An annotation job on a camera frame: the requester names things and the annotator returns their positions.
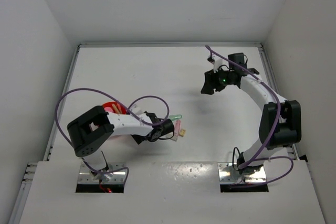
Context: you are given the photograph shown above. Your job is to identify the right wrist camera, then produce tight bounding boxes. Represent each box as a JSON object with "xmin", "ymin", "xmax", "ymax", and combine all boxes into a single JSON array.
[{"xmin": 207, "ymin": 54, "xmax": 223, "ymax": 72}]

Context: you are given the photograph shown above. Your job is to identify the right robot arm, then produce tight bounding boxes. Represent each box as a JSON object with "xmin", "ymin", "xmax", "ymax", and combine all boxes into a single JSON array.
[{"xmin": 201, "ymin": 50, "xmax": 302, "ymax": 174}]

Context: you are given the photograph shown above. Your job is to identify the aluminium frame rail left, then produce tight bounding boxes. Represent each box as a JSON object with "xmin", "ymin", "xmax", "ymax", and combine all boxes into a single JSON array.
[{"xmin": 43, "ymin": 44, "xmax": 81, "ymax": 161}]

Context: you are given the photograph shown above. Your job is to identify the pink correction tape case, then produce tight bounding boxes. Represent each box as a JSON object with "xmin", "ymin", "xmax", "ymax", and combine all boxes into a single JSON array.
[{"xmin": 174, "ymin": 120, "xmax": 181, "ymax": 136}]

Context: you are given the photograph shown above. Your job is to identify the yellow pen with clear cap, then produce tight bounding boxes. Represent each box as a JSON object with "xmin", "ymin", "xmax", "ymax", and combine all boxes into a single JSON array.
[{"xmin": 111, "ymin": 102, "xmax": 123, "ymax": 114}]

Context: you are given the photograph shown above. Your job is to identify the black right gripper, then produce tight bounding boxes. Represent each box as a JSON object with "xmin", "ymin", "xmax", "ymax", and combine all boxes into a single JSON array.
[{"xmin": 202, "ymin": 66, "xmax": 234, "ymax": 95}]

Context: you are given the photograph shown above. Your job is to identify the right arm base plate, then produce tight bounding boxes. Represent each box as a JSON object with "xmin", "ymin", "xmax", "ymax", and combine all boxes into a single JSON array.
[{"xmin": 217, "ymin": 162, "xmax": 266, "ymax": 185}]

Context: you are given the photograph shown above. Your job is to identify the pink glue stick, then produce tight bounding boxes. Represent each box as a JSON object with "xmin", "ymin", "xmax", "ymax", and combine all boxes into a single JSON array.
[{"xmin": 104, "ymin": 106, "xmax": 114, "ymax": 113}]

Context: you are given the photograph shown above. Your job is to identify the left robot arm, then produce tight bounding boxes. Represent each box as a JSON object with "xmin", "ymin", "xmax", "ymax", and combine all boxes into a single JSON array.
[{"xmin": 67, "ymin": 105, "xmax": 175, "ymax": 179}]

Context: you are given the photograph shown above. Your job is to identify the orange round desk organizer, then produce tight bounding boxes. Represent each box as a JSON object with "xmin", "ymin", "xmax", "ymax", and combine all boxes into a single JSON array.
[{"xmin": 102, "ymin": 101, "xmax": 127, "ymax": 114}]

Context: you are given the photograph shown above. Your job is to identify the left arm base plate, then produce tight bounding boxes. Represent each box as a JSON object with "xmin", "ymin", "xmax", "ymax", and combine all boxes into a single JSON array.
[{"xmin": 77, "ymin": 163, "xmax": 128, "ymax": 184}]

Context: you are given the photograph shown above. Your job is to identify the yellow eraser block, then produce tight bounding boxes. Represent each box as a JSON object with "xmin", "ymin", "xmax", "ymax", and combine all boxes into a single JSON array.
[{"xmin": 179, "ymin": 129, "xmax": 186, "ymax": 137}]

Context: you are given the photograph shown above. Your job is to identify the green correction tape case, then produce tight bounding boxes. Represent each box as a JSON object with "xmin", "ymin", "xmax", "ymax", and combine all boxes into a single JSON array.
[{"xmin": 169, "ymin": 114, "xmax": 182, "ymax": 121}]

